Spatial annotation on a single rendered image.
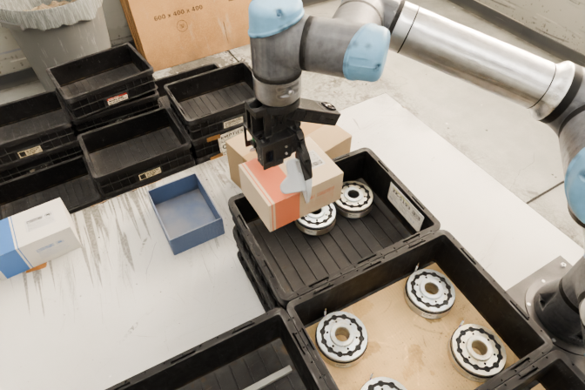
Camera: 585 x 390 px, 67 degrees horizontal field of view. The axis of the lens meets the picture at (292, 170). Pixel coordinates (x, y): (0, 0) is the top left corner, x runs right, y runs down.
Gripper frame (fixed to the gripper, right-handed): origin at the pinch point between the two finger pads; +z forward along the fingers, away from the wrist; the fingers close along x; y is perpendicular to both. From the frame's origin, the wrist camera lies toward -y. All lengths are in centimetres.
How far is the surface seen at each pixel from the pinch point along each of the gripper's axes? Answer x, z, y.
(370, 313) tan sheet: 21.2, 26.9, -6.8
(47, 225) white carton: -43, 30, 49
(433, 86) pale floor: -113, 111, -177
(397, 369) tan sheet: 33.0, 26.8, -4.2
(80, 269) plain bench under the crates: -32, 39, 46
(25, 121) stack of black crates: -155, 71, 55
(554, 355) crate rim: 47, 17, -26
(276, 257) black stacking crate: -1.4, 26.9, 3.3
